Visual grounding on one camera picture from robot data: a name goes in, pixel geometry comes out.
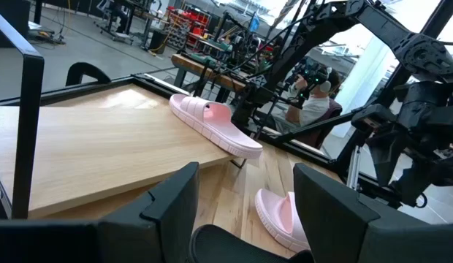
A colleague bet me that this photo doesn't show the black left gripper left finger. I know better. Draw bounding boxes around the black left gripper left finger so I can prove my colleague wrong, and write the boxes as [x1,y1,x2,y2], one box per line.
[0,161,201,263]

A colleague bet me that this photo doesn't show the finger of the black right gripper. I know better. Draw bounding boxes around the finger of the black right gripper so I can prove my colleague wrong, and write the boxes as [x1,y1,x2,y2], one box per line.
[352,104,408,188]
[390,156,453,209]

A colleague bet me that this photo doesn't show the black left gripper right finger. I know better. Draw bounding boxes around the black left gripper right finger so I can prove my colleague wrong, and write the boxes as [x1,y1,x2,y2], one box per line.
[292,162,453,263]

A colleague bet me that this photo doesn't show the pink rubber slide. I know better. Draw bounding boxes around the pink rubber slide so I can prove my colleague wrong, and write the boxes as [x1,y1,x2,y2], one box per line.
[254,187,311,254]
[168,93,264,160]

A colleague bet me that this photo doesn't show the dark maroon chair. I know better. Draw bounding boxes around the dark maroon chair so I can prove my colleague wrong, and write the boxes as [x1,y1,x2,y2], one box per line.
[294,98,343,150]

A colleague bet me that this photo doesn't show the person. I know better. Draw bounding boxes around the person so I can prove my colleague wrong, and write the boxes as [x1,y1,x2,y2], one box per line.
[273,66,341,134]

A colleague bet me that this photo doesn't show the white headphones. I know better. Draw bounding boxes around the white headphones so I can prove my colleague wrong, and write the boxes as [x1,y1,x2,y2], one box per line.
[319,66,333,94]

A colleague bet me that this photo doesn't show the blue screen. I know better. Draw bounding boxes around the blue screen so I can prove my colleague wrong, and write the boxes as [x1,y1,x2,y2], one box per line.
[248,12,261,33]

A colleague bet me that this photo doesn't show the wooden workbench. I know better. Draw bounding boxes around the wooden workbench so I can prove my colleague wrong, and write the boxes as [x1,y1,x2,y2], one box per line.
[170,53,249,94]

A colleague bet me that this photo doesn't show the black waste bin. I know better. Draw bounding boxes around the black waste bin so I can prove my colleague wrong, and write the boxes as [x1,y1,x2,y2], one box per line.
[148,28,170,56]

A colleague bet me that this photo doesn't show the red parts shelving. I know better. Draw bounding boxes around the red parts shelving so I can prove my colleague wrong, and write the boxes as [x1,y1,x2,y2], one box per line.
[164,4,213,50]

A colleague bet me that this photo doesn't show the black floor box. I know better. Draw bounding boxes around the black floor box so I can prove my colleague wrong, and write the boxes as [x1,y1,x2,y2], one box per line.
[0,0,32,48]

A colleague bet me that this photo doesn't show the black metal table frame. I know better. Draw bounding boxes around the black metal table frame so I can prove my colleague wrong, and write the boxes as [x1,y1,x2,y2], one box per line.
[39,0,453,224]

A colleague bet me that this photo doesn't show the wooden shelf with black frame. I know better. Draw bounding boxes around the wooden shelf with black frame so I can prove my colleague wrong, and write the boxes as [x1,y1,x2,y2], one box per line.
[0,7,248,221]

